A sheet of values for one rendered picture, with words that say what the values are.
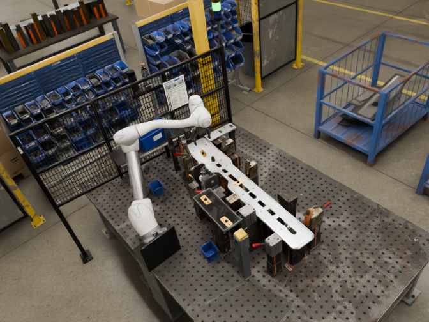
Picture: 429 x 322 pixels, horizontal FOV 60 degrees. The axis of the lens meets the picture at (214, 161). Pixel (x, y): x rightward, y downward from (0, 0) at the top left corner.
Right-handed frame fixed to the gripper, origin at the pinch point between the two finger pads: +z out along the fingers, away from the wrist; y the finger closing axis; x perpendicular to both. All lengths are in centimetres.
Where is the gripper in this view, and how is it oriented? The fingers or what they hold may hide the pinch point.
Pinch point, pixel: (202, 140)
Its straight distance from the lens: 302.1
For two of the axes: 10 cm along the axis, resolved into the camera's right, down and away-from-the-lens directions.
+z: 1.3, 7.4, 6.6
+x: -5.6, -5.0, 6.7
